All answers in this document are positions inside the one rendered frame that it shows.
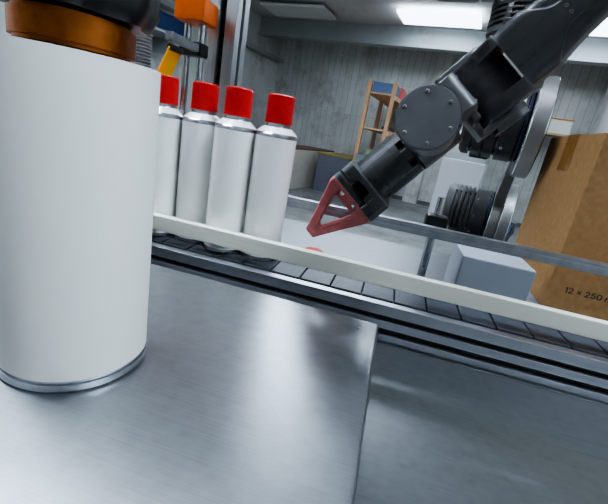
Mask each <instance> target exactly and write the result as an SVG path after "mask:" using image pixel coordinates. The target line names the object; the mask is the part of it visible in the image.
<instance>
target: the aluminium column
mask: <svg viewBox="0 0 608 504"><path fill-rule="evenodd" d="M211 2H212V3H213V4H214V5H216V6H217V7H218V17H217V27H216V29H208V37H207V46H208V58H207V59H206V60H205V71H204V82H207V83H212V84H216V85H218V86H219V87H220V90H219V101H218V113H216V116H217V117H219V119H221V118H223V117H224V114H223V112H224V106H225V96H226V87H227V86H237V87H241V83H242V74H243V66H244V57H245V48H246V39H247V30H248V22H249V13H250V4H251V0H211Z"/></svg>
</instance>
